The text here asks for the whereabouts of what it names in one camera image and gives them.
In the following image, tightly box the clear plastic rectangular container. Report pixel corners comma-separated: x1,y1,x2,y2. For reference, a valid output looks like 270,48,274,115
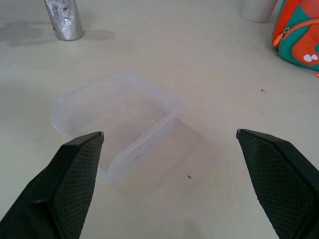
51,69,186,184

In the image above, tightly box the small jar with beans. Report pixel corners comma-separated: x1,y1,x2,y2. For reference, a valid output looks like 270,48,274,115
43,0,84,41

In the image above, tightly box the white ceramic vase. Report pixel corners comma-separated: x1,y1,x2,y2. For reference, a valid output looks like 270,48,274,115
239,0,279,23

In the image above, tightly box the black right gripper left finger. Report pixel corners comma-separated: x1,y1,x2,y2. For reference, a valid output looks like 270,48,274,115
0,131,105,239

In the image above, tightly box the teal orange dinosaur backpack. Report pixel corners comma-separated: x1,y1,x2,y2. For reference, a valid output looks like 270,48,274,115
271,0,319,78

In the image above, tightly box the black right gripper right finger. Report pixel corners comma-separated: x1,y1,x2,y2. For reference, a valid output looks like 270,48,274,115
235,128,319,239

